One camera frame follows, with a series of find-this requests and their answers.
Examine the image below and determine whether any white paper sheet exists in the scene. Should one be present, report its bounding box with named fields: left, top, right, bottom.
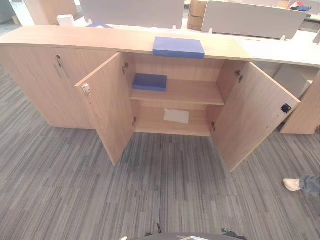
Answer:
left=163, top=108, right=190, bottom=125

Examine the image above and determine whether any person's foot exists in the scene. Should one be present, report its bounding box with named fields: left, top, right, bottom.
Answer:
left=283, top=178, right=302, bottom=193

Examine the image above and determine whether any white paper cup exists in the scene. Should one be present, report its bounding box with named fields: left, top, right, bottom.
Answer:
left=56, top=14, right=75, bottom=26

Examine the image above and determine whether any wood cabinet door black latch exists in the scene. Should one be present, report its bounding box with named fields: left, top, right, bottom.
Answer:
left=210, top=61, right=301, bottom=174

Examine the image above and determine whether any blue box folder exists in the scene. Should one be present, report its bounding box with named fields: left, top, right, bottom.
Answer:
left=152, top=36, right=206, bottom=60
left=132, top=73, right=168, bottom=93

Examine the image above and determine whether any wood cabinet shelf board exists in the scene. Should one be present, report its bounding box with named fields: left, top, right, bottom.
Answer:
left=130, top=78, right=226, bottom=107

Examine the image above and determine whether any grey desk divider panel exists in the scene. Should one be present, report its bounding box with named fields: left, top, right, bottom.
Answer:
left=201, top=0, right=308, bottom=40
left=79, top=0, right=185, bottom=30

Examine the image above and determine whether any white office desk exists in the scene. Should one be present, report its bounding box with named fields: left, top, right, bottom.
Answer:
left=237, top=29, right=320, bottom=68

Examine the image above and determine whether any light wood office cabinet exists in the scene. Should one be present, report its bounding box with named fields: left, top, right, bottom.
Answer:
left=0, top=24, right=254, bottom=138

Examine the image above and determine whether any black latch plate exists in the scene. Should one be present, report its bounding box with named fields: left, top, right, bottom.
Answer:
left=280, top=103, right=293, bottom=115

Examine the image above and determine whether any wood cabinet door white latch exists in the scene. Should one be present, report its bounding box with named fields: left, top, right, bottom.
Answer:
left=74, top=52, right=136, bottom=167

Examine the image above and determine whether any brown cardboard box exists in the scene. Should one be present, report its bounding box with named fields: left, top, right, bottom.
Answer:
left=187, top=0, right=208, bottom=32

